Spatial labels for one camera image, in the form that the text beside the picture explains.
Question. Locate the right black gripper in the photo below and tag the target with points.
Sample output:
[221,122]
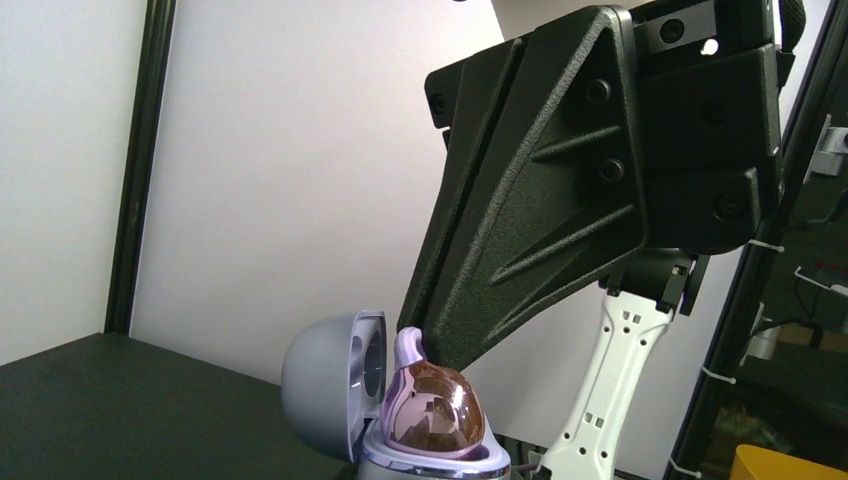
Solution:
[542,191]

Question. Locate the purple earbud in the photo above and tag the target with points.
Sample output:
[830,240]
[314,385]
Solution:
[429,409]

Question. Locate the lavender earbud charging case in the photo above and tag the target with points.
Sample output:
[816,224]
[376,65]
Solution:
[334,378]

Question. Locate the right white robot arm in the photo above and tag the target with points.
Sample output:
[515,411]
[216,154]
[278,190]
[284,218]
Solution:
[641,298]

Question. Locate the yellow plastic object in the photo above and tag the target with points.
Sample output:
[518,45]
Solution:
[756,463]

